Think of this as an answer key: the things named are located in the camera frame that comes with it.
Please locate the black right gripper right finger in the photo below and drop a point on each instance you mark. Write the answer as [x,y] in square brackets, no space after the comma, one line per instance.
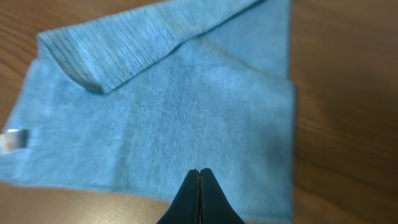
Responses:
[215,208]

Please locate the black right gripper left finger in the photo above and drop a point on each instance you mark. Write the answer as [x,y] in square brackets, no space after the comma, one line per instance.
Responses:
[185,207]

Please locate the blue microfibre cloth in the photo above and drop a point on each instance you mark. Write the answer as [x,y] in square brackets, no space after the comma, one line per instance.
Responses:
[131,102]

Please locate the white cloth label tag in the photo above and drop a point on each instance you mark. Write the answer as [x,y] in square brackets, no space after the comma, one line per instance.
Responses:
[14,139]

